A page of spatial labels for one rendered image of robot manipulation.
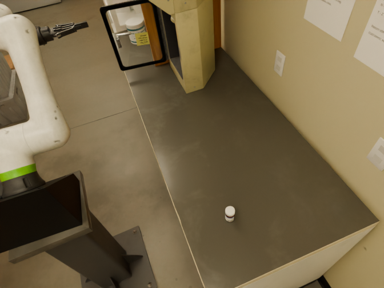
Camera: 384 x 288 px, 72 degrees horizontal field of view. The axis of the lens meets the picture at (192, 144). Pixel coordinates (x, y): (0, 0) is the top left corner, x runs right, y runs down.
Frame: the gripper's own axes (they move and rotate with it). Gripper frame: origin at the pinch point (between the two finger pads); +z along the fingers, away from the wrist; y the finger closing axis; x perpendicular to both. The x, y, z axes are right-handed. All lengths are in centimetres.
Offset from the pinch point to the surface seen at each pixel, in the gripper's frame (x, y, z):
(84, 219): 37, -95, -23
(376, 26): -23, -105, 86
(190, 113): 36, -56, 40
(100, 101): 132, 108, -21
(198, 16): -6, -38, 55
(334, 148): 29, -111, 87
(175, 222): 130, -69, 13
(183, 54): 11, -39, 45
